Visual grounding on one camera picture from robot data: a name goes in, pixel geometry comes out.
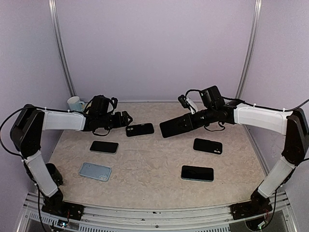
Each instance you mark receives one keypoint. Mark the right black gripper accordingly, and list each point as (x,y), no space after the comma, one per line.
(193,124)

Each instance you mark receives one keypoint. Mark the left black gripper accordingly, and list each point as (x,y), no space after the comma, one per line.
(119,123)

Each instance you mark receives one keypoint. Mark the black phone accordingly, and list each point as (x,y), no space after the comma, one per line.
(175,126)
(197,173)
(104,147)

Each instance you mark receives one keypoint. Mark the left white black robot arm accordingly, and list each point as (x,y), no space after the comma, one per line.
(33,123)

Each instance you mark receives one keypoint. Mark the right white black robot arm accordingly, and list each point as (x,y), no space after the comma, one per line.
(290,123)

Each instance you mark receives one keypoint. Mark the light blue phone case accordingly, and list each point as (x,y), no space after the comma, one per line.
(94,171)

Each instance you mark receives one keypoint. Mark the light blue mug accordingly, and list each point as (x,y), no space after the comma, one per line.
(75,104)

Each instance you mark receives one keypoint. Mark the black cylinder cup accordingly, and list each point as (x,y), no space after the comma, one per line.
(55,174)

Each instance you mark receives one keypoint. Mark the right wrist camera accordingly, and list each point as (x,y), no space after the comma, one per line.
(187,103)

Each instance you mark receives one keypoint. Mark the front aluminium rail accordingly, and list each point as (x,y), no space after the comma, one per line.
(200,219)

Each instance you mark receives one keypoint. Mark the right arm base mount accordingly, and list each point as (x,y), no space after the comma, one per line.
(258,204)

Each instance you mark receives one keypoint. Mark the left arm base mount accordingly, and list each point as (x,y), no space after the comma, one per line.
(55,205)

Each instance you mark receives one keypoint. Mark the right aluminium frame post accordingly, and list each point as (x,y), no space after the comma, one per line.
(250,47)

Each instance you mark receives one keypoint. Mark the aluminium frame post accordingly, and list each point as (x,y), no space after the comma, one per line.
(250,47)
(60,47)

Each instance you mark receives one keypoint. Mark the left aluminium frame post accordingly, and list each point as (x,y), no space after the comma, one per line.
(60,47)

